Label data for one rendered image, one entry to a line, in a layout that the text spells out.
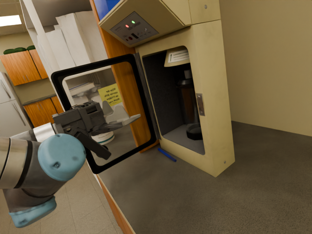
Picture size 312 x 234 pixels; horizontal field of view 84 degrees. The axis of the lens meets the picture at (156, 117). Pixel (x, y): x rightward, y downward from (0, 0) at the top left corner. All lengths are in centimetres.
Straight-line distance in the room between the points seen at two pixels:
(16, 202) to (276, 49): 91
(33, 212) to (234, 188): 51
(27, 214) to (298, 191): 64
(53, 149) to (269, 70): 81
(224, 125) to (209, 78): 17
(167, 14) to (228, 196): 51
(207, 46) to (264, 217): 45
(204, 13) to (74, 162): 45
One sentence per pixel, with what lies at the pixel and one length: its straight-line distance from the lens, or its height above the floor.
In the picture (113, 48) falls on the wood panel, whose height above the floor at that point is 143.
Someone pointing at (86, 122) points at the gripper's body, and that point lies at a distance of 47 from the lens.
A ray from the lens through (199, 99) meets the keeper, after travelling 52.
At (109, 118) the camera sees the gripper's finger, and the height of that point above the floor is 124.
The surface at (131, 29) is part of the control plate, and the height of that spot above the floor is 145.
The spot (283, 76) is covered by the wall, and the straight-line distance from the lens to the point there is 87.
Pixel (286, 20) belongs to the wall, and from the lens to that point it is 84.
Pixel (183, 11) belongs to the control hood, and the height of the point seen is 144.
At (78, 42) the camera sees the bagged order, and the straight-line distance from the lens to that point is 166.
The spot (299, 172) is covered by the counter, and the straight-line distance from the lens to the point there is 70.
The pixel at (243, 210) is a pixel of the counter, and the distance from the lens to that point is 56.
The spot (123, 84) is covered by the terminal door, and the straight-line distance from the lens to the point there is 70.
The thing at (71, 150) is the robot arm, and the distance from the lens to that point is 33.
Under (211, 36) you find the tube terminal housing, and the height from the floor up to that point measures 137.
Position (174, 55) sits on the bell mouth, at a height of 135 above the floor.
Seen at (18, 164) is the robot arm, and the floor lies 127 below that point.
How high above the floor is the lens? 137
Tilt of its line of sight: 20 degrees down
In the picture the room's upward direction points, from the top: 14 degrees counter-clockwise
